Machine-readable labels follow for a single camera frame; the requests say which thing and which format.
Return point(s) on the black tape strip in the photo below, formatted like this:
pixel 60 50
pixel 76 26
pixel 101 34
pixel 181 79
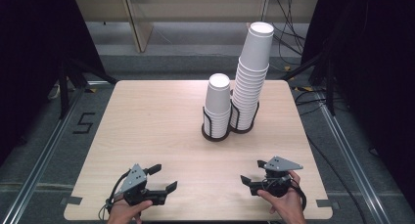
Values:
pixel 71 200
pixel 326 203

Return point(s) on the black metal stand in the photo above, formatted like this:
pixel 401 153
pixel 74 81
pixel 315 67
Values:
pixel 329 87
pixel 63 87

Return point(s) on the black curtain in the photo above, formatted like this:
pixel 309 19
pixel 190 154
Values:
pixel 32 48
pixel 375 54

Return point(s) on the light wooden shelf unit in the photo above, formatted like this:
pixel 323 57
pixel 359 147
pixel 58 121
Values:
pixel 140 25

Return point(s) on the short stack of paper cups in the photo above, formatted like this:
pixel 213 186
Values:
pixel 218 97

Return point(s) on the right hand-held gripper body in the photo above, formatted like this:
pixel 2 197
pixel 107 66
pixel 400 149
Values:
pixel 280 165

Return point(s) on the tall stack of paper cups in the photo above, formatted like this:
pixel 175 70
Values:
pixel 256 51

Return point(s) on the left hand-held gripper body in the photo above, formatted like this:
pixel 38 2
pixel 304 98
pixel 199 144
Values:
pixel 133 180

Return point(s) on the person's right hand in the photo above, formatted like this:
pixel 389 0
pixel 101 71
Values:
pixel 288 207

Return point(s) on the aluminium floor rail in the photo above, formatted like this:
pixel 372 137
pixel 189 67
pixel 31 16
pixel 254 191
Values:
pixel 352 158
pixel 42 165

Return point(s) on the person's left hand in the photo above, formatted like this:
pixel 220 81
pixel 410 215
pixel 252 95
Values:
pixel 125 214

